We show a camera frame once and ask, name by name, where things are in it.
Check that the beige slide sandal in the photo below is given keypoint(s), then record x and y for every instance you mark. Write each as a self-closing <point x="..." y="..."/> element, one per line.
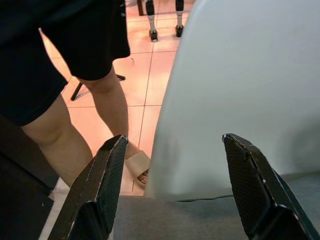
<point x="136" y="160"/>

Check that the black metal floor stand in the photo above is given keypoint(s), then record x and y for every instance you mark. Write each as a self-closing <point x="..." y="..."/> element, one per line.
<point x="77" y="91"/>

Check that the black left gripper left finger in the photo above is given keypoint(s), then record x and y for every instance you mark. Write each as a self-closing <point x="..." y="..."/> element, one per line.
<point x="100" y="187"/>

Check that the brown wooden furniture leg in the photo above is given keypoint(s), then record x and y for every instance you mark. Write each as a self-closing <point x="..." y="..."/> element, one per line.
<point x="142" y="7"/>

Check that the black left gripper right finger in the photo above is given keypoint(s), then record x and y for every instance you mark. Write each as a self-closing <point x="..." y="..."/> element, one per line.
<point x="250" y="187"/>

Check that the black furniture panel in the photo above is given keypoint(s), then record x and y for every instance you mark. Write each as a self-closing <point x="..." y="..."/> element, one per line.
<point x="20" y="187"/>

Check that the large white rounded object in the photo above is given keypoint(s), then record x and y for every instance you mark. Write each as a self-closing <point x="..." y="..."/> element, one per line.
<point x="237" y="75"/>

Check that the grey floor mat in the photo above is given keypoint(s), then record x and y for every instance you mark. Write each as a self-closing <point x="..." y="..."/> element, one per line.
<point x="175" y="220"/>

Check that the person's black shorts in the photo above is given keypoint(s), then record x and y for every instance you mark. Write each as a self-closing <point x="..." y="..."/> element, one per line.
<point x="75" y="37"/>

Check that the person's bare leg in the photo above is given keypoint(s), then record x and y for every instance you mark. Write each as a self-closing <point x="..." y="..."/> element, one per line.
<point x="57" y="145"/>
<point x="110" y="105"/>

